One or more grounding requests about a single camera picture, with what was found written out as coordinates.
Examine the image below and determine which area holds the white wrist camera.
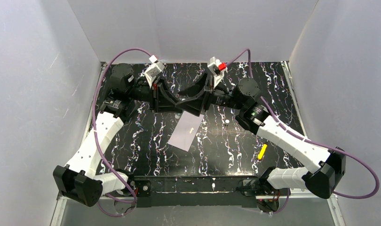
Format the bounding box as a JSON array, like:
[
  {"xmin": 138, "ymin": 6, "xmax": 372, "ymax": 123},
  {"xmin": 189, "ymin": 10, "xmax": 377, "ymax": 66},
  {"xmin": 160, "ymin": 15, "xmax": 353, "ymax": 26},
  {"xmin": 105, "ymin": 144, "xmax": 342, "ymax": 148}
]
[
  {"xmin": 207, "ymin": 57, "xmax": 227, "ymax": 88},
  {"xmin": 143, "ymin": 55, "xmax": 165, "ymax": 88}
]

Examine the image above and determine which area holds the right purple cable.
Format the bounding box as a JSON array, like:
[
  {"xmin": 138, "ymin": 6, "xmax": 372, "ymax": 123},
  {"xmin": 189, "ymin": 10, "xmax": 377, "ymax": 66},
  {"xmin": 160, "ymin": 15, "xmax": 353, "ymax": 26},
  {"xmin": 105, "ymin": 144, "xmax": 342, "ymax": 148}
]
[{"xmin": 226, "ymin": 48, "xmax": 380, "ymax": 216}]

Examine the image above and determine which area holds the aluminium frame rail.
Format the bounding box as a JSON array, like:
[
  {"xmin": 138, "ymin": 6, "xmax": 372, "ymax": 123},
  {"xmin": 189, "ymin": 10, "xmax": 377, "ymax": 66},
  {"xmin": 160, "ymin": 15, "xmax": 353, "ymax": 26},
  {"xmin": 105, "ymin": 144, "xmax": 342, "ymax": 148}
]
[{"xmin": 50, "ymin": 62, "xmax": 347, "ymax": 226}]

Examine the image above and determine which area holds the yellow handled screwdriver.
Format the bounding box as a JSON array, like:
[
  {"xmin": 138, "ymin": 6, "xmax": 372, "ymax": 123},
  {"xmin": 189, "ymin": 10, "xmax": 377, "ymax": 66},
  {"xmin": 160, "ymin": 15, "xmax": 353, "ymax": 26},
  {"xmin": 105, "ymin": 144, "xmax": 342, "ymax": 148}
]
[{"xmin": 257, "ymin": 144, "xmax": 268, "ymax": 161}]

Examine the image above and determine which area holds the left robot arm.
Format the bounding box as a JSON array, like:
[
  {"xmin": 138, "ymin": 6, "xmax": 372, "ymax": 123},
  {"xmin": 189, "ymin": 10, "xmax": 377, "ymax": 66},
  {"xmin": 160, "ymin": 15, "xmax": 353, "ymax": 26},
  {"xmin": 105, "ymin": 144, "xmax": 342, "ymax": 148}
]
[{"xmin": 53, "ymin": 60, "xmax": 179, "ymax": 207}]

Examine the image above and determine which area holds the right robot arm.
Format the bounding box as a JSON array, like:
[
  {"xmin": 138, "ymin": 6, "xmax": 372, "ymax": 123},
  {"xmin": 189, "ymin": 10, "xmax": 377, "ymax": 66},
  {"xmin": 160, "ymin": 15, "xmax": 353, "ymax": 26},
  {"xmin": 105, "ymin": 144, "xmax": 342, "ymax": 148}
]
[{"xmin": 176, "ymin": 73, "xmax": 346, "ymax": 199}]

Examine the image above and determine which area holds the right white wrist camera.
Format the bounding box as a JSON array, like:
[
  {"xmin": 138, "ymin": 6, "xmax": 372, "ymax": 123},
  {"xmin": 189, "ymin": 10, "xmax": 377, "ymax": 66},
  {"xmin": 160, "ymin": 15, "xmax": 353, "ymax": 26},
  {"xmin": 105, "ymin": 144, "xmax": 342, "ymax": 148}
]
[{"xmin": 207, "ymin": 57, "xmax": 227, "ymax": 88}]

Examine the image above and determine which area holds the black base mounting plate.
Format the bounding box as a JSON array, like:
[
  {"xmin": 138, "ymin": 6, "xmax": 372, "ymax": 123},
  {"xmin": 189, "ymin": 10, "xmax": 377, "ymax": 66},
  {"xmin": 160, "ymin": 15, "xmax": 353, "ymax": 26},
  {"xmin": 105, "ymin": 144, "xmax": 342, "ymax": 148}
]
[{"xmin": 97, "ymin": 169, "xmax": 293, "ymax": 213}]

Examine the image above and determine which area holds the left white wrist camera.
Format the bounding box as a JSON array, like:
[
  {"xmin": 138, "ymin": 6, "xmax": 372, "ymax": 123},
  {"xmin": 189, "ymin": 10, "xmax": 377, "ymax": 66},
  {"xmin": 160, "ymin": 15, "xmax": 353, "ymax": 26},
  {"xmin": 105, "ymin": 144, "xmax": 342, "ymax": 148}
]
[{"xmin": 143, "ymin": 55, "xmax": 165, "ymax": 88}]

